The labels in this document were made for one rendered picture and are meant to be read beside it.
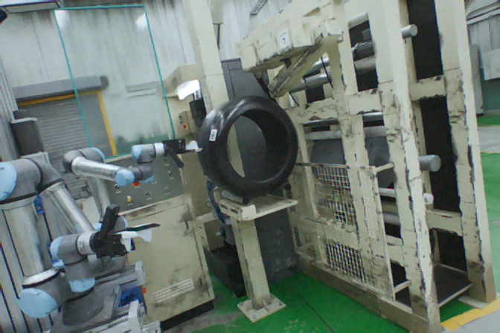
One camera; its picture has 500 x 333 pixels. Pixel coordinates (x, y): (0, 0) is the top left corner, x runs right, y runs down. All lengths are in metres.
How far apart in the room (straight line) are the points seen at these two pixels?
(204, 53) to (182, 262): 1.44
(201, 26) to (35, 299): 1.69
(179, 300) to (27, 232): 1.49
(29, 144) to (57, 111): 9.78
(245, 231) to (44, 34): 10.30
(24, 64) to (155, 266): 9.92
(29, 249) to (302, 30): 1.50
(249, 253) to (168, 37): 9.82
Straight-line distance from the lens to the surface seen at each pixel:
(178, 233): 2.46
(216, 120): 1.81
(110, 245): 1.18
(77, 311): 1.52
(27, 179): 1.34
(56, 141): 11.45
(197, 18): 2.29
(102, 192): 2.03
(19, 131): 1.71
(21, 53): 11.93
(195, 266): 2.56
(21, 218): 1.34
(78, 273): 1.30
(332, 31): 1.81
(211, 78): 2.22
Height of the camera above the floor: 1.34
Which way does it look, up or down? 8 degrees down
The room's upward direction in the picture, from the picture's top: 12 degrees counter-clockwise
